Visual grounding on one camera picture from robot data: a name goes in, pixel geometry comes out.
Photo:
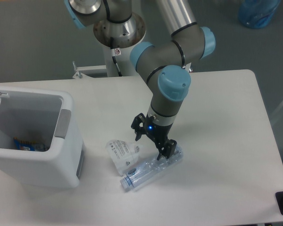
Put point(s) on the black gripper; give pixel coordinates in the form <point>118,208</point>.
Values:
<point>156,133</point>

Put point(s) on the clear plastic bag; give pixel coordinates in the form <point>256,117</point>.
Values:
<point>123,154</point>

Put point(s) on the clear plastic water bottle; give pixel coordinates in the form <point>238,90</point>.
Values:
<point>148,170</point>

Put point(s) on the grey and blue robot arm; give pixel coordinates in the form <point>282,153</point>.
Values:
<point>163,69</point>

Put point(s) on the white trash can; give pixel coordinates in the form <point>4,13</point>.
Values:
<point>41,116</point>

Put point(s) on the blue snack wrapper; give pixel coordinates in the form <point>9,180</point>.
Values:
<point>29,146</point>

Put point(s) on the white pedestal base frame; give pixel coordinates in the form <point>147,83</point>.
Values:
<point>126,68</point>

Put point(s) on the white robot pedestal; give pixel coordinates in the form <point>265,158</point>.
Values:
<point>121,58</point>

